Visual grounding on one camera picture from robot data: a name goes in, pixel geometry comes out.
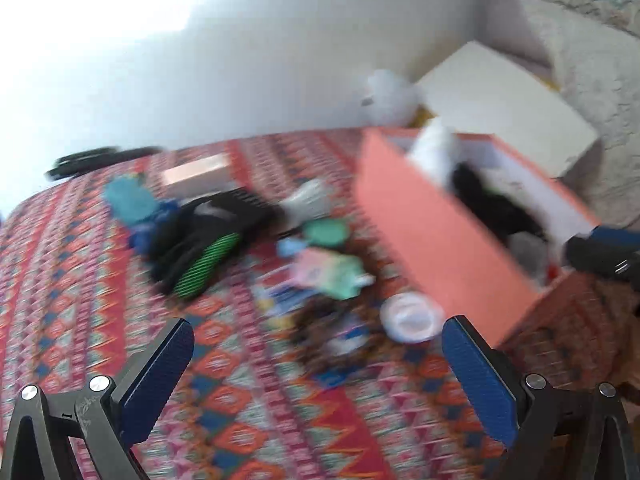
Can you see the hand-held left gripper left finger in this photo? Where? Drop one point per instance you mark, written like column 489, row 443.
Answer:
column 159, row 377

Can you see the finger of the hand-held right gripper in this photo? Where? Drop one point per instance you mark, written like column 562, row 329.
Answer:
column 600, row 252

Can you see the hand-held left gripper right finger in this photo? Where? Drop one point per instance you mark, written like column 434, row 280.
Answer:
column 481, row 385

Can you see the orange cardboard box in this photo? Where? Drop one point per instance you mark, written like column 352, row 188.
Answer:
column 425, row 225

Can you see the red patterned cloth desktop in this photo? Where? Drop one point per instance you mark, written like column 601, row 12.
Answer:
column 250, row 400

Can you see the white round lid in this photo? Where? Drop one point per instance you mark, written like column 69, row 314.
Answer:
column 412, row 317

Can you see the black cloth item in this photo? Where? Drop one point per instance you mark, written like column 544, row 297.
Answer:
column 495, row 207

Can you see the green striped black object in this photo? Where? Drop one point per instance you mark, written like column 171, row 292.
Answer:
column 206, row 265

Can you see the blue yellow packet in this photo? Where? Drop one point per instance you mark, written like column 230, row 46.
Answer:
column 276, row 297

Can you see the blue small card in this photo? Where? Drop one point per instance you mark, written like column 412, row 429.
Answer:
column 334, row 377

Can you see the dark brown object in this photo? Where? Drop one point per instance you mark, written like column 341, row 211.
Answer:
column 332, row 332

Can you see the white box lid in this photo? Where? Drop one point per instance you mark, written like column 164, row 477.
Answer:
column 505, row 105

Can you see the teal soft object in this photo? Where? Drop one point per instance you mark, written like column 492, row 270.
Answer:
column 129, row 197

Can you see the light blue small object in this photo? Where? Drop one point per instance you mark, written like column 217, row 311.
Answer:
column 291, row 247

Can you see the white bottle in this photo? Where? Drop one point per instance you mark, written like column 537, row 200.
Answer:
column 436, row 152

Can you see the pink rectangular box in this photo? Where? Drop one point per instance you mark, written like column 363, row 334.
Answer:
column 196, row 174

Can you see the green round lid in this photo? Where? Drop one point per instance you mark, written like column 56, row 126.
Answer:
column 326, row 233

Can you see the black flat round object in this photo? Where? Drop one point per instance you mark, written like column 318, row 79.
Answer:
column 95, row 159

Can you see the white grey bundle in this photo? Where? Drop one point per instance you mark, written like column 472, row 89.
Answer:
column 309, row 199

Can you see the white plush toy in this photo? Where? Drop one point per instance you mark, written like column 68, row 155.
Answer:
column 387, row 97

